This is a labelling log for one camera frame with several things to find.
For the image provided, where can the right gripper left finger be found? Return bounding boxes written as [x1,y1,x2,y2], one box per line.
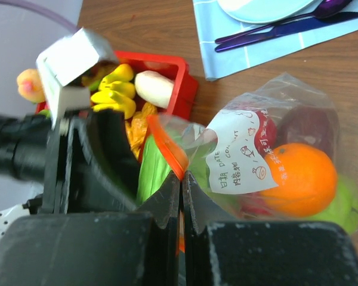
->
[0,173,180,285]

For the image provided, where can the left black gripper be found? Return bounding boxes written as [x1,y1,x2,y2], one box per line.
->
[0,110,140,213]

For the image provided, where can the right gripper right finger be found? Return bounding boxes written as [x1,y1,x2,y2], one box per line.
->
[182,172,358,285]

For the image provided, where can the green cucumber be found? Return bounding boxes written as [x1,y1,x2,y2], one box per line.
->
[137,135,171,204]

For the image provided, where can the green lime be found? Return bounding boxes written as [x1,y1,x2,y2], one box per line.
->
[305,174,358,234]
[188,157,242,217]

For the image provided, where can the white radish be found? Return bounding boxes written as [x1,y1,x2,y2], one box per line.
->
[134,70,174,109]

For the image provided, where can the clear orange zip top bag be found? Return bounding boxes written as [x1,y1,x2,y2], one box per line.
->
[147,73,358,234]

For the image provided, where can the orange fruit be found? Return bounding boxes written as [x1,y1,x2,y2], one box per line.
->
[259,143,338,217]

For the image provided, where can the dark red fruit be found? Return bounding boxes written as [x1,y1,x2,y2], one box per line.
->
[276,105,340,160]

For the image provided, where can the orange ginger root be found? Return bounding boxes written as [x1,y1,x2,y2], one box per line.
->
[125,102,158,159]

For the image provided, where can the yellow bell pepper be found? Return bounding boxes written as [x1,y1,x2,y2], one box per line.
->
[91,63,137,120]

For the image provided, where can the peach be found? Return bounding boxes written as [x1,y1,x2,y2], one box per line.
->
[16,69,46,104]

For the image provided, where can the red plastic tray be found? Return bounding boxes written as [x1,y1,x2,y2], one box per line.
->
[36,51,198,125]

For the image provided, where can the blue checked cloth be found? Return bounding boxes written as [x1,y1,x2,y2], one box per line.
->
[193,0,358,81]

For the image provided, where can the cream and blue plate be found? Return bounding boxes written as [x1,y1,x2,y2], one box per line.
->
[217,0,316,24]

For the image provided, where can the purple knife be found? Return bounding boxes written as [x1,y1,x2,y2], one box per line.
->
[215,11,358,52]

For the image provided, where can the purple spoon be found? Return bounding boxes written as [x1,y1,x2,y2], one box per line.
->
[215,0,352,44]

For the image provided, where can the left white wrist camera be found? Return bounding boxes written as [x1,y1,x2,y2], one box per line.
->
[36,28,118,127]

